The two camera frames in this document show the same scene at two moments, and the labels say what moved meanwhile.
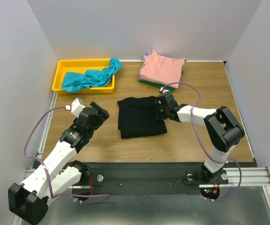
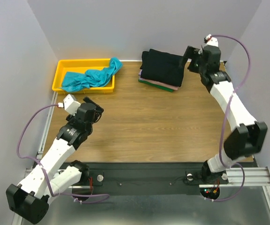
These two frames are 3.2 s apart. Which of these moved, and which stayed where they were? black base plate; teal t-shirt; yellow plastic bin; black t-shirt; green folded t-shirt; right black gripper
Moved: black t-shirt; right black gripper
Stayed: black base plate; teal t-shirt; green folded t-shirt; yellow plastic bin
